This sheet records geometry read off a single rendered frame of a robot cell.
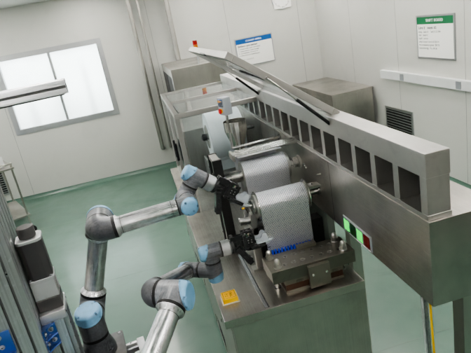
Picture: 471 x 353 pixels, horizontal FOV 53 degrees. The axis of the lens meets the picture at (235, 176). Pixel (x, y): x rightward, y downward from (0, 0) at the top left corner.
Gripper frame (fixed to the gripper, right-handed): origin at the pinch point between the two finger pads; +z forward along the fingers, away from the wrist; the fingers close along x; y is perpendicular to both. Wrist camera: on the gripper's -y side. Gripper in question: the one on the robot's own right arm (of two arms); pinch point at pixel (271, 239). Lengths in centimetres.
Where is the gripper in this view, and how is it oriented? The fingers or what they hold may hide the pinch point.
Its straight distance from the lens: 227.8
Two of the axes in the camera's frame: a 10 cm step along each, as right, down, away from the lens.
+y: -1.8, -9.3, -3.2
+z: 9.6, -2.4, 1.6
